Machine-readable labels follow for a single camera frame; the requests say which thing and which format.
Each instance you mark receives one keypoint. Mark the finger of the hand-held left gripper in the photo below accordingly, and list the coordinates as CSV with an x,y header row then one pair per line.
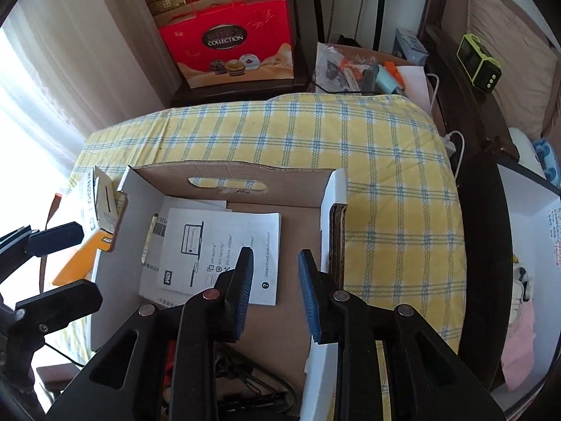
x,y
57,234
65,298

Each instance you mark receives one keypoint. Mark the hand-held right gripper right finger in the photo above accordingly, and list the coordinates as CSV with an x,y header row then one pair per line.
x,y
309,302

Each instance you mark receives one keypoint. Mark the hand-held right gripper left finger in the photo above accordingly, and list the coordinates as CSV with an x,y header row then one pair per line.
x,y
243,298

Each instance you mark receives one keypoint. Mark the orange and white box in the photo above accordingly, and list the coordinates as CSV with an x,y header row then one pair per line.
x,y
85,201

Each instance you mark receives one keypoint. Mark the white instruction booklet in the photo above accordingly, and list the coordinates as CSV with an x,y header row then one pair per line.
x,y
219,237

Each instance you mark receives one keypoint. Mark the brown cardboard box white outside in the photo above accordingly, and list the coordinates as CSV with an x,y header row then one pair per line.
x,y
293,232

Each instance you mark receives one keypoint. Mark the white paper sheet with barcode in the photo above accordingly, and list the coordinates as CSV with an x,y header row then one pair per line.
x,y
151,272

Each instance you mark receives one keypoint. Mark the yellow plaid blanket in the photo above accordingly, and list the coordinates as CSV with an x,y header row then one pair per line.
x,y
394,184

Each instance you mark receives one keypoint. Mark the white curtain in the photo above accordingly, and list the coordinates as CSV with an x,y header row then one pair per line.
x,y
65,74

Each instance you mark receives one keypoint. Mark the black storage box white inside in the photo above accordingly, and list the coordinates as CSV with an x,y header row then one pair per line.
x,y
499,315

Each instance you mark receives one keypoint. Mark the white earphone case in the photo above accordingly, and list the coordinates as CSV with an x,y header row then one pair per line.
x,y
522,285

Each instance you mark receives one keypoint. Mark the pink pouch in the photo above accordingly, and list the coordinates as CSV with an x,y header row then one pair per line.
x,y
519,351

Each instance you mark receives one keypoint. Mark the red gift bag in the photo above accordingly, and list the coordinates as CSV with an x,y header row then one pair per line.
x,y
188,50

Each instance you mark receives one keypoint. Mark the teal tool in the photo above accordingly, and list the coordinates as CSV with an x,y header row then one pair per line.
x,y
385,81

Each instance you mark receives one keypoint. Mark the orange plastic part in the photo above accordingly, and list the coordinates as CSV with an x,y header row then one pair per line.
x,y
393,72

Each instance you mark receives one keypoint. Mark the colourful sticker sheet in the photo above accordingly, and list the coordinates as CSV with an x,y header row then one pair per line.
x,y
553,228

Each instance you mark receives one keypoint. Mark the clear bag of items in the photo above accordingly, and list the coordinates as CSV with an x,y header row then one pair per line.
x,y
372,55

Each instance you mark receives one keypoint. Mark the white round object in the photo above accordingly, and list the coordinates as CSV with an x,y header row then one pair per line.
x,y
521,144

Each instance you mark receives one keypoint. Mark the blue-grey box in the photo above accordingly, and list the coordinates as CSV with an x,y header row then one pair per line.
x,y
410,46

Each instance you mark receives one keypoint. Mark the green and black device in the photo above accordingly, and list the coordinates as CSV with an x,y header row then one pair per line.
x,y
475,63

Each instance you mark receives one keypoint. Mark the black speaker on stand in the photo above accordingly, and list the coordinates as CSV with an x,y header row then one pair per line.
x,y
380,13
317,8

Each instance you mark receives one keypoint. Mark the brown pillow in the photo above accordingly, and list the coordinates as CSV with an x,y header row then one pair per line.
x,y
504,44

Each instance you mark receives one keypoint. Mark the dark wooden bed frame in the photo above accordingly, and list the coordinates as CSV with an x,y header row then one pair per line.
x,y
464,114

